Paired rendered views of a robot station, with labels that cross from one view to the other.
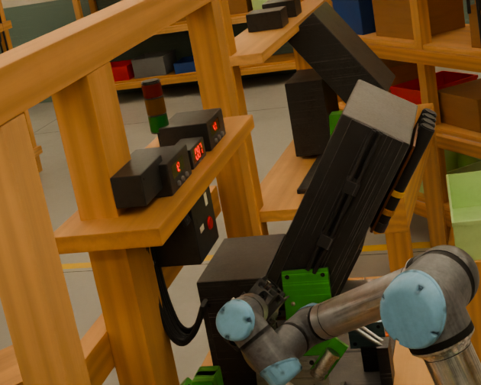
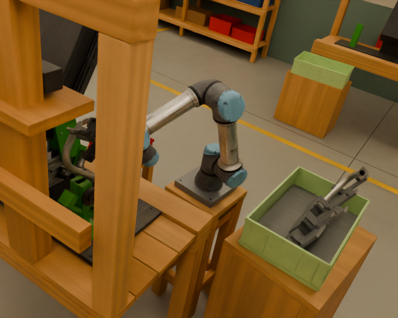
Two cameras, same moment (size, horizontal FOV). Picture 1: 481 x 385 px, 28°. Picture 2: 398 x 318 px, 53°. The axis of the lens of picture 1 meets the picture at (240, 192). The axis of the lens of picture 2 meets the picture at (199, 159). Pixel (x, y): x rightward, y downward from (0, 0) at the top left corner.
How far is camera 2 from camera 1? 177 cm
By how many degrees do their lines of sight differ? 72
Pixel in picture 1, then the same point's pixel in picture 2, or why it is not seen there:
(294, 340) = not seen: hidden behind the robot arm
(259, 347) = (150, 148)
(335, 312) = (158, 122)
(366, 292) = (174, 108)
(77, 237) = (48, 118)
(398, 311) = (232, 107)
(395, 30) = not seen: outside the picture
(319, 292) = (71, 123)
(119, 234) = (74, 109)
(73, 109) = (25, 21)
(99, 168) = (37, 67)
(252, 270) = not seen: hidden behind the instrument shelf
